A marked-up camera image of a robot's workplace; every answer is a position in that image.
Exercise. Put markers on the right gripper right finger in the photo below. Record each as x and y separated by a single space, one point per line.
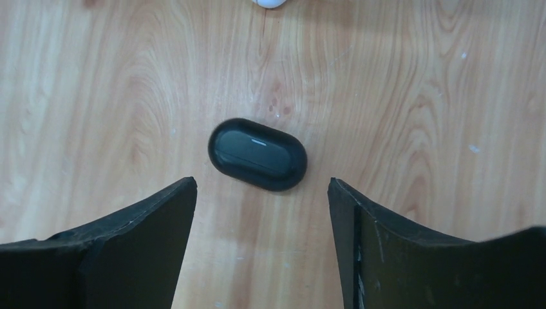
388 261

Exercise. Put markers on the black earbud charging case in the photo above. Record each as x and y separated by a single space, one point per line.
257 154

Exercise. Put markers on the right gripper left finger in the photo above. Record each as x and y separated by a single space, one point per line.
130 258

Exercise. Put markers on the white earbud charging case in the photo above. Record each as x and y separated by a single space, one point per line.
269 4

